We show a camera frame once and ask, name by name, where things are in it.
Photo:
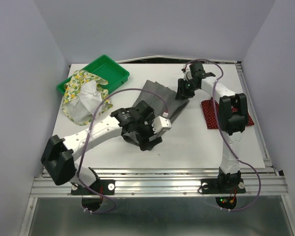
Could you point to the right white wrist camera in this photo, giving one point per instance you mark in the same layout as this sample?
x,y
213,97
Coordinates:
x,y
187,73

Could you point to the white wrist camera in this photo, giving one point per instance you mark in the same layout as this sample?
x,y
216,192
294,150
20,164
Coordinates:
x,y
187,73
161,124

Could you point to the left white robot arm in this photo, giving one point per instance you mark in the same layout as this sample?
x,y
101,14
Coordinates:
x,y
60,154

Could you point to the yellow lemon print skirt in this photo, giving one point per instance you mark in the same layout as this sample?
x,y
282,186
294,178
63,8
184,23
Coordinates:
x,y
73,87

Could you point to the green plastic tray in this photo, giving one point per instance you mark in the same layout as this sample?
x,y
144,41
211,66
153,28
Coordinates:
x,y
109,70

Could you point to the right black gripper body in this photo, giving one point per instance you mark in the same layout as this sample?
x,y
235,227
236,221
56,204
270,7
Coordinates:
x,y
186,88

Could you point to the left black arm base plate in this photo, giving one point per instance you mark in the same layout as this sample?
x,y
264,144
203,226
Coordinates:
x,y
103,186

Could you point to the red polka dot skirt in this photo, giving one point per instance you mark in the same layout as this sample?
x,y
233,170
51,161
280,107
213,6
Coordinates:
x,y
209,115

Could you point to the aluminium frame rail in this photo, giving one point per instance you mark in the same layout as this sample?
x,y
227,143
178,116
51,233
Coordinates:
x,y
164,183

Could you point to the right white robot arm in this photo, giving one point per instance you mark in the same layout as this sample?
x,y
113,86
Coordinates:
x,y
231,114

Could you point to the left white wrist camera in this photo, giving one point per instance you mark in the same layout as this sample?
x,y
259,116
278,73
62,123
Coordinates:
x,y
161,124

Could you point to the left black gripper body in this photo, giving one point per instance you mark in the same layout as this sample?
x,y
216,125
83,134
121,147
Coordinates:
x,y
144,130

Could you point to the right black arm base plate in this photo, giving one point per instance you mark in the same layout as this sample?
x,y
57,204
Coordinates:
x,y
211,186

